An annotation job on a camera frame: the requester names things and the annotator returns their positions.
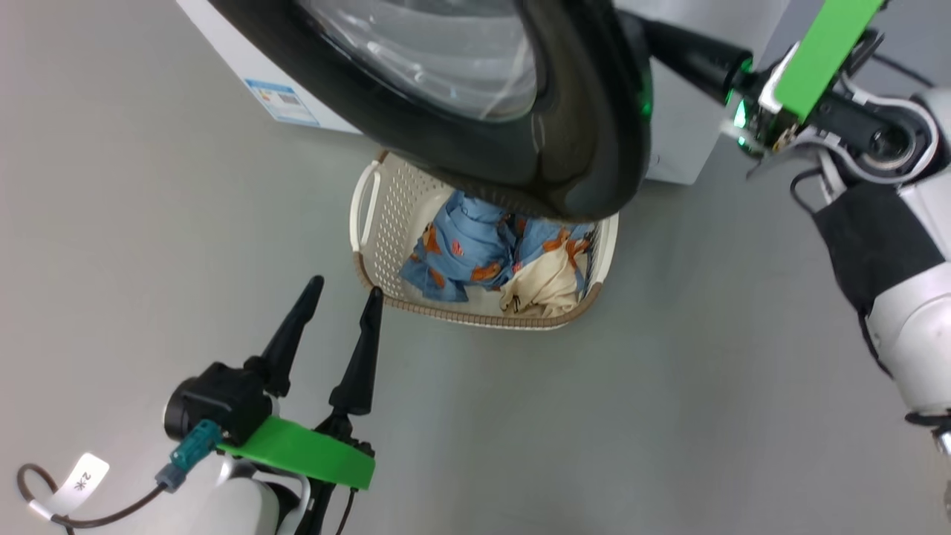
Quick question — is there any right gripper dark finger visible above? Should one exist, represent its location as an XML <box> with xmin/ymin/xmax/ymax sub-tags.
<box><xmin>632</xmin><ymin>13</ymin><xmax>753</xmax><ymax>102</ymax></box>

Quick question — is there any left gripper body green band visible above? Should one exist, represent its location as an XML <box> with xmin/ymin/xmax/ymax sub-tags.
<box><xmin>163</xmin><ymin>362</ymin><xmax>377</xmax><ymax>492</ymax></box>

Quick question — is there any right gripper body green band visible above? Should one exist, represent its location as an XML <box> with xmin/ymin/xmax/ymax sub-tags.
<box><xmin>722</xmin><ymin>0</ymin><xmax>886</xmax><ymax>157</ymax></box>

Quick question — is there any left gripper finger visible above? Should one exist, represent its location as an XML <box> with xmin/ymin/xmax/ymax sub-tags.
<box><xmin>245</xmin><ymin>276</ymin><xmax>325</xmax><ymax>397</ymax></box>
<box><xmin>329</xmin><ymin>288</ymin><xmax>385</xmax><ymax>416</ymax></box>

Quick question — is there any black round washer door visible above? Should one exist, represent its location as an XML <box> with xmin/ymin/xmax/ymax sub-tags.
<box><xmin>208</xmin><ymin>0</ymin><xmax>655</xmax><ymax>222</ymax></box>

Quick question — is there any blue patterned garment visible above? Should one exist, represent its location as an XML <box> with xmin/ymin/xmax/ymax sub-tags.
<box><xmin>401</xmin><ymin>191</ymin><xmax>521</xmax><ymax>303</ymax></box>
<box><xmin>513</xmin><ymin>215</ymin><xmax>597</xmax><ymax>272</ymax></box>

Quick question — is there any cream printed garment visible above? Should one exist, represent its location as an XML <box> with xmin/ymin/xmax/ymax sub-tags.
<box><xmin>499</xmin><ymin>241</ymin><xmax>582</xmax><ymax>319</ymax></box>

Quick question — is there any white washing machine body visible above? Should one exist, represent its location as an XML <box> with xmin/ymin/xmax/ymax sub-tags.
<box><xmin>176</xmin><ymin>0</ymin><xmax>790</xmax><ymax>187</ymax></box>

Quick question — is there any cream perforated laundry basket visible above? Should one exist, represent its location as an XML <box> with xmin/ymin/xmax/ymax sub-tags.
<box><xmin>349</xmin><ymin>151</ymin><xmax>620</xmax><ymax>330</ymax></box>

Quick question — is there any blue energy label sticker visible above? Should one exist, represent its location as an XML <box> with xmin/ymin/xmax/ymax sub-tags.
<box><xmin>244</xmin><ymin>78</ymin><xmax>320</xmax><ymax>126</ymax></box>

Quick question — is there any teal cable connector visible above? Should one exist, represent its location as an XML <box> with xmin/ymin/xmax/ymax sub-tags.
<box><xmin>155</xmin><ymin>420</ymin><xmax>224</xmax><ymax>493</ymax></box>

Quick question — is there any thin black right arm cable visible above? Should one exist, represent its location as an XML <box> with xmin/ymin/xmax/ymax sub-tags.
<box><xmin>789</xmin><ymin>167</ymin><xmax>827</xmax><ymax>218</ymax></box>

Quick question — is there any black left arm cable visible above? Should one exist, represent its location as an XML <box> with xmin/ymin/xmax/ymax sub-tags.
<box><xmin>16</xmin><ymin>464</ymin><xmax>179</xmax><ymax>530</ymax></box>

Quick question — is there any white cable tag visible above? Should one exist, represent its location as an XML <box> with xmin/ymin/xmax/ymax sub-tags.
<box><xmin>48</xmin><ymin>452</ymin><xmax>111</xmax><ymax>515</ymax></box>

